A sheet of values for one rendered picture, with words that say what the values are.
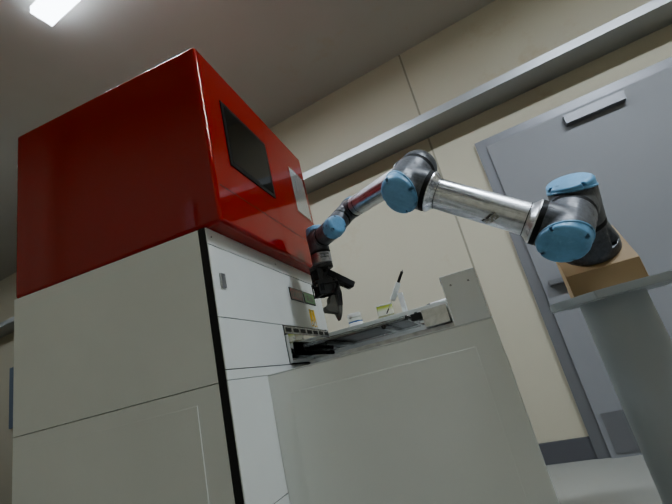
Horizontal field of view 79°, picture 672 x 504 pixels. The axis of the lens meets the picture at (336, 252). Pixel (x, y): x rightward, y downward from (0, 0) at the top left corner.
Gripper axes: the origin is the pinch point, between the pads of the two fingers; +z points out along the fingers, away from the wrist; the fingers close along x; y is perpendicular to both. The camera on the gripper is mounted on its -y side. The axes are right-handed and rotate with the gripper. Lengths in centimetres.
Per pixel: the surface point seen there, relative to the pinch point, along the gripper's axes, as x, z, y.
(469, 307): 49, 11, -15
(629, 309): 68, 21, -46
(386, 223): -122, -88, -114
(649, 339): 68, 29, -48
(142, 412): 14, 17, 65
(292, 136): -171, -205, -73
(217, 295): 30, -6, 46
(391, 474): 34, 45, 12
